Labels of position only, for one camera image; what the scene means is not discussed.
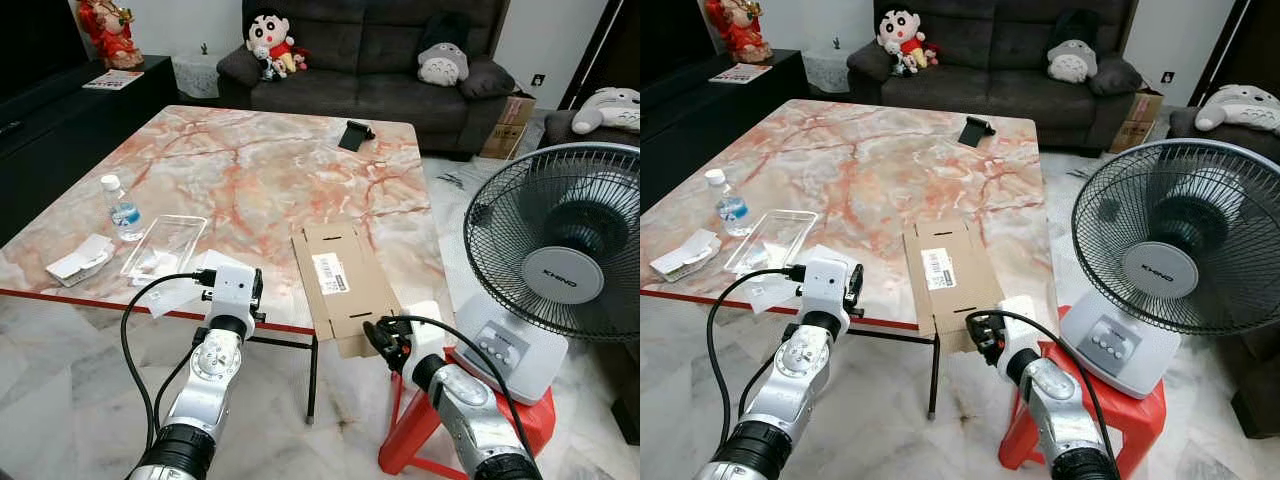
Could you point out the cartoon boy plush doll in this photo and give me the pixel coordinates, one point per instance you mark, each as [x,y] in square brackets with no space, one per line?
[270,40]
[900,38]

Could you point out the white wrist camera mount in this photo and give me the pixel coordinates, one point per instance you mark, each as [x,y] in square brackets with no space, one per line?
[233,288]
[1020,325]
[825,285]
[425,330]

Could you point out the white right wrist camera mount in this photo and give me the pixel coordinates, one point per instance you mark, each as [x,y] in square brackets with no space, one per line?
[425,330]
[1020,325]

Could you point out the white paper sheet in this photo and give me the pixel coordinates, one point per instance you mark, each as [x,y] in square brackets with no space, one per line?
[765,292]
[170,298]

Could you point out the clear plastic tray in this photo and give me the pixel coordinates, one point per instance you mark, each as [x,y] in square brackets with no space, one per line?
[165,245]
[772,240]

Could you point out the red and gold figurine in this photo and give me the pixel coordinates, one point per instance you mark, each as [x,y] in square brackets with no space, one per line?
[110,35]
[738,30]

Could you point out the black TV cabinet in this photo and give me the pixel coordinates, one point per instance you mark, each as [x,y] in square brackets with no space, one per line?
[70,140]
[700,125]

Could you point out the clear plastic water bottle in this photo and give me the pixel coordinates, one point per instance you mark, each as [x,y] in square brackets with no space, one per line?
[730,210]
[124,215]

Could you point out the white paper box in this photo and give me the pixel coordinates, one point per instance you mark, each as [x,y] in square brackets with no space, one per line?
[80,260]
[685,255]

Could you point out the large grey Totoro plush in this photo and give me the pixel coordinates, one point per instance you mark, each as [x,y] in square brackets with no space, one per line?
[1240,108]
[610,110]

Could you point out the black metal table leg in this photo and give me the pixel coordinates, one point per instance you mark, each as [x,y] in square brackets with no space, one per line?
[314,380]
[935,375]

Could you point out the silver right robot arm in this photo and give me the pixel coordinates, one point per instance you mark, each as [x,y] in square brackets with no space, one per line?
[470,410]
[1060,405]

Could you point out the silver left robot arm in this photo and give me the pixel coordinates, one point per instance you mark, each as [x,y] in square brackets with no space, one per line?
[790,380]
[205,375]

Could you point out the dark grey sofa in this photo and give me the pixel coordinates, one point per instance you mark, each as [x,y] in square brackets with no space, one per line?
[370,60]
[990,55]

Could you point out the black phone stand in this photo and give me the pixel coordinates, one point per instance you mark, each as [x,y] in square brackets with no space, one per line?
[973,131]
[353,135]

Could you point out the black and white table fan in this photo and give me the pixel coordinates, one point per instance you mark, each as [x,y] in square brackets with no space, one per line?
[560,275]
[1160,270]

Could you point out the white and red booklet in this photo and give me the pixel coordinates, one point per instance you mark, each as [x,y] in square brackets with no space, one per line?
[740,73]
[112,80]

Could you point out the white lace cloth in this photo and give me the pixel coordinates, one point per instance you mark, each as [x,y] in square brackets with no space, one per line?
[825,70]
[195,75]

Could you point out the dark grey cushion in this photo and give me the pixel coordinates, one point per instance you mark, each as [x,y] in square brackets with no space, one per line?
[488,78]
[1115,76]

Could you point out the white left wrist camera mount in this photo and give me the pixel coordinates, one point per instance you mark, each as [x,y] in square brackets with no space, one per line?
[825,285]
[233,288]

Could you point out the brown cardboard box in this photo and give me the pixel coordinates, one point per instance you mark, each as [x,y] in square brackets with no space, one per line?
[950,275]
[345,280]

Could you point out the brown cardboard carton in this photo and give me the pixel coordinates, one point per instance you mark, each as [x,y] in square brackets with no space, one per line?
[508,128]
[1135,122]

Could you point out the red plastic stool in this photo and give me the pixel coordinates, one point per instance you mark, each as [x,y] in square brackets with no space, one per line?
[1140,420]
[535,415]

